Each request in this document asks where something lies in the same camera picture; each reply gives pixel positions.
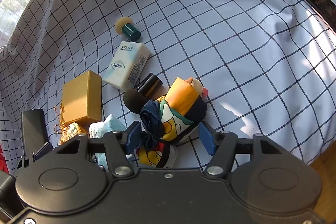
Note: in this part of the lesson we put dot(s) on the gold gift box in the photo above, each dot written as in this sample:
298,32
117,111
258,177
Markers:
81,99

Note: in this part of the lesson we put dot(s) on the black triangular box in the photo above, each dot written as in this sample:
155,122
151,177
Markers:
34,131

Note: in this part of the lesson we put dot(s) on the light blue face mask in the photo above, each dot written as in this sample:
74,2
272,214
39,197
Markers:
98,130

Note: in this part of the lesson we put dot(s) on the navy colourful silk scarf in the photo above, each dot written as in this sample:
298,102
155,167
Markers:
169,120

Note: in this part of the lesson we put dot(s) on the green handled beige makeup sponge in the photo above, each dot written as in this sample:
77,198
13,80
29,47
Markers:
124,26

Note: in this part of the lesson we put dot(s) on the blue checkered tablecloth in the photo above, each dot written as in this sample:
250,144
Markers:
269,65

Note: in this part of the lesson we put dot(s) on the white tissue pack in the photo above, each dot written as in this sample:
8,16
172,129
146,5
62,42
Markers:
126,65

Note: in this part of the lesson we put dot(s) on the black smartphone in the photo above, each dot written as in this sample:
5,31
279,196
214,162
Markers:
326,10

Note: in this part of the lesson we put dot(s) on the yellow embroidered drawstring pouch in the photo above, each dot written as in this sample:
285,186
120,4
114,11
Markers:
66,131

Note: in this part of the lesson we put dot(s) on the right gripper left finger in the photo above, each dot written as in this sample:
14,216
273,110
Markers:
119,144

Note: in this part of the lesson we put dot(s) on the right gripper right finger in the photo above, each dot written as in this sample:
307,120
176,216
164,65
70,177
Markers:
221,146

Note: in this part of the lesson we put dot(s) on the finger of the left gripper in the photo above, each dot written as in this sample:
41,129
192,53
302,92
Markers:
45,149

